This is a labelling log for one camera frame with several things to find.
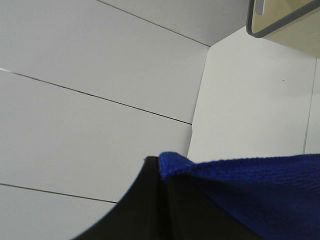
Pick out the blue microfibre towel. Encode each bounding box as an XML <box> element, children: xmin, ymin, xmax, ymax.
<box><xmin>158</xmin><ymin>151</ymin><xmax>320</xmax><ymax>240</ymax></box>

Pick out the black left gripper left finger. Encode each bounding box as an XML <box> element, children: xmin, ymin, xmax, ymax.
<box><xmin>75</xmin><ymin>156</ymin><xmax>163</xmax><ymax>240</ymax></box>

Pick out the beige storage bin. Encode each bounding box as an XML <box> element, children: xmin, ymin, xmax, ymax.
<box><xmin>246</xmin><ymin>0</ymin><xmax>320</xmax><ymax>58</ymax></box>

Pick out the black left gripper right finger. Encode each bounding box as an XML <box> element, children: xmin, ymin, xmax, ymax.
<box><xmin>161</xmin><ymin>175</ymin><xmax>262</xmax><ymax>240</ymax></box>

